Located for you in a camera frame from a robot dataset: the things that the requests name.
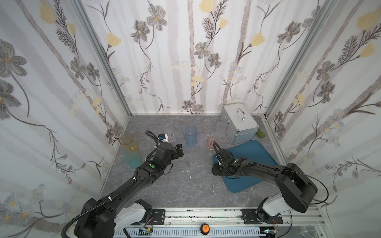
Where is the teal plastic tray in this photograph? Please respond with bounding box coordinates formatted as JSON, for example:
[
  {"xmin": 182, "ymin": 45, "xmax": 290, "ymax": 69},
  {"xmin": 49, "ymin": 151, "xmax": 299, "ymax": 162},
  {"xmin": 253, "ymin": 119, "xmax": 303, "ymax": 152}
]
[{"xmin": 222, "ymin": 140, "xmax": 278, "ymax": 193}]

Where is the blue plastic tumbler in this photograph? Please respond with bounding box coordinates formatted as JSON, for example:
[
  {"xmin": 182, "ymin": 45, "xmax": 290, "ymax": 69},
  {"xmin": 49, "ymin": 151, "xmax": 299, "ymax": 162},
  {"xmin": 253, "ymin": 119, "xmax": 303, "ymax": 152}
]
[{"xmin": 184, "ymin": 126, "xmax": 197, "ymax": 147}]

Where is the yellow plastic tumbler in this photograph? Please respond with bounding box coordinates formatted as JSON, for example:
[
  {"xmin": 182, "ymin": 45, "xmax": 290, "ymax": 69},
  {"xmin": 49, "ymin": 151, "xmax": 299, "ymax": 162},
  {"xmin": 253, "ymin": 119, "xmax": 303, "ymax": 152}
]
[{"xmin": 119, "ymin": 134, "xmax": 138, "ymax": 152}]

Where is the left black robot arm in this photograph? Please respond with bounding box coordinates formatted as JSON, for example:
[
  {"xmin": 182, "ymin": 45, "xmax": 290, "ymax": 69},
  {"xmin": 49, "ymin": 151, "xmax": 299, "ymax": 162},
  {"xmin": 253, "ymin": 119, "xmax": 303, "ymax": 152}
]
[{"xmin": 61, "ymin": 142, "xmax": 184, "ymax": 238}]

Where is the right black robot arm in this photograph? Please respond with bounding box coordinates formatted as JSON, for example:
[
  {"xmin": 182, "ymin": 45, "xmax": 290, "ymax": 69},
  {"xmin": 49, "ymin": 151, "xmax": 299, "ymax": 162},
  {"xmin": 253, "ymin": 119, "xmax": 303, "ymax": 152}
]
[{"xmin": 212, "ymin": 142, "xmax": 318, "ymax": 224}]

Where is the clear faceted glass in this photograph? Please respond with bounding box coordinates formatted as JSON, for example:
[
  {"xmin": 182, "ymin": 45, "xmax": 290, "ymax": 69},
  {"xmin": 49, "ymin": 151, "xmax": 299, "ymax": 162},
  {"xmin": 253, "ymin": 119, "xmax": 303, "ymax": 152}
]
[{"xmin": 162, "ymin": 120, "xmax": 177, "ymax": 144}]

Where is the pink plastic cup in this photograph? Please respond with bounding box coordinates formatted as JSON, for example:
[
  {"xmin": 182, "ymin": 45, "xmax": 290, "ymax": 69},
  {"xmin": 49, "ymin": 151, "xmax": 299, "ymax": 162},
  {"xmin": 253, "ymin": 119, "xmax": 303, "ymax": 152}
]
[{"xmin": 206, "ymin": 136, "xmax": 218, "ymax": 150}]

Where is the frosted clear cup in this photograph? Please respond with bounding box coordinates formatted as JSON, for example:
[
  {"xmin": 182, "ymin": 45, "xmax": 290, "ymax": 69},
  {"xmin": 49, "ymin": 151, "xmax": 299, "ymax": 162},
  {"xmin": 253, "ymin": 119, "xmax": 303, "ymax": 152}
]
[{"xmin": 197, "ymin": 132, "xmax": 208, "ymax": 147}]

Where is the silver aluminium case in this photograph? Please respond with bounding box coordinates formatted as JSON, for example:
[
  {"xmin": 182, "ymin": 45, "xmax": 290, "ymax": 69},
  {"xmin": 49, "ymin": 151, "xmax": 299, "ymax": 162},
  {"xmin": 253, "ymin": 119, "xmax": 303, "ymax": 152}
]
[{"xmin": 220, "ymin": 103, "xmax": 259, "ymax": 144}]

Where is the green small object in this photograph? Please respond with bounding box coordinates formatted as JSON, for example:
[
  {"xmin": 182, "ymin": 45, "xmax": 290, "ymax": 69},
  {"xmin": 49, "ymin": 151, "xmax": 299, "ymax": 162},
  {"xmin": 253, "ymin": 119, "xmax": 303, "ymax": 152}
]
[{"xmin": 256, "ymin": 129, "xmax": 266, "ymax": 138}]

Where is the orange emergency button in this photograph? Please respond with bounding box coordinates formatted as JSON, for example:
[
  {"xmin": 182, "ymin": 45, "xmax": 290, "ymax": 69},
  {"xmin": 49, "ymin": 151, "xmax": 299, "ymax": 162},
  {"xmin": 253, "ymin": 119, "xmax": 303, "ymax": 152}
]
[{"xmin": 200, "ymin": 223, "xmax": 210, "ymax": 236}]

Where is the aluminium mounting rail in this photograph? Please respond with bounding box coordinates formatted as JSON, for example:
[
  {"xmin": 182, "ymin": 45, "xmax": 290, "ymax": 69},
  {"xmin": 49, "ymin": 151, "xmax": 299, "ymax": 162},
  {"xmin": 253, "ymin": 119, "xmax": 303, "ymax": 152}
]
[{"xmin": 114, "ymin": 207, "xmax": 332, "ymax": 238}]

